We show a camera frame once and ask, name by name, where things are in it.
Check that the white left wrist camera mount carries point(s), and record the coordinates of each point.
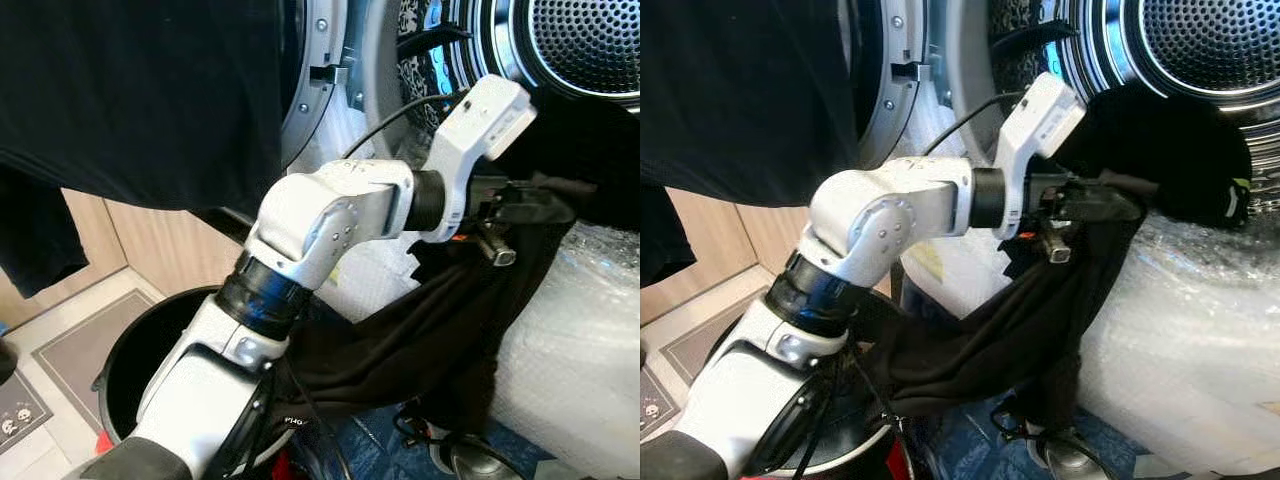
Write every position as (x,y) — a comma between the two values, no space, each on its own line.
(480,125)
(1040,120)

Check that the grey round washer door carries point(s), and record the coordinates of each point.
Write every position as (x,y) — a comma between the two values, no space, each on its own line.
(315,110)
(900,100)

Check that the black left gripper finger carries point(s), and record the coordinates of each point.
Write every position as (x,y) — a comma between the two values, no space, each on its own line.
(1100,203)
(540,205)

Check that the dark bin with blue bag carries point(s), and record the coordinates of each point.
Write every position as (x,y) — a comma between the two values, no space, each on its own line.
(6,362)

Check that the long black garment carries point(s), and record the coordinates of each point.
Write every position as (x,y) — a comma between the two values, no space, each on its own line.
(1000,330)
(440,320)

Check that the black drum paddle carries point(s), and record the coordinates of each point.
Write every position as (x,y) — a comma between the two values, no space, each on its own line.
(1035,35)
(435,42)

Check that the grey door latch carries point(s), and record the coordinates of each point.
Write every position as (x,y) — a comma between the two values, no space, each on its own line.
(908,70)
(325,73)

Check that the red plastic stool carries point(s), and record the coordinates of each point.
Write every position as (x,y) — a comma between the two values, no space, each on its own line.
(898,465)
(282,468)

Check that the yellow label sticker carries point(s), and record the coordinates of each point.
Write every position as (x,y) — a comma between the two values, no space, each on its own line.
(930,262)

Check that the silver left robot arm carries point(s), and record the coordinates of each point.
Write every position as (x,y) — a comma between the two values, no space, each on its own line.
(880,215)
(320,215)

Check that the grey mat with skull prints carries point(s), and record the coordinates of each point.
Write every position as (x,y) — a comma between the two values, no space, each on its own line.
(652,410)
(20,415)

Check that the black clothes pile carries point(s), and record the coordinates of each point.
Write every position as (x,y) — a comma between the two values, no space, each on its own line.
(600,150)
(1170,150)

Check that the black cloth over washer door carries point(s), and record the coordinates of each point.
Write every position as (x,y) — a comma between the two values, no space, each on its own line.
(740,90)
(130,90)

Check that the light wooden cabinet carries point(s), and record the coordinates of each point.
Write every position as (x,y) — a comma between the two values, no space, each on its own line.
(160,250)
(740,240)

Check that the plain grey floor mat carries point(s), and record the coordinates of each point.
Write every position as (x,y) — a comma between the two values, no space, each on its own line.
(710,345)
(90,350)

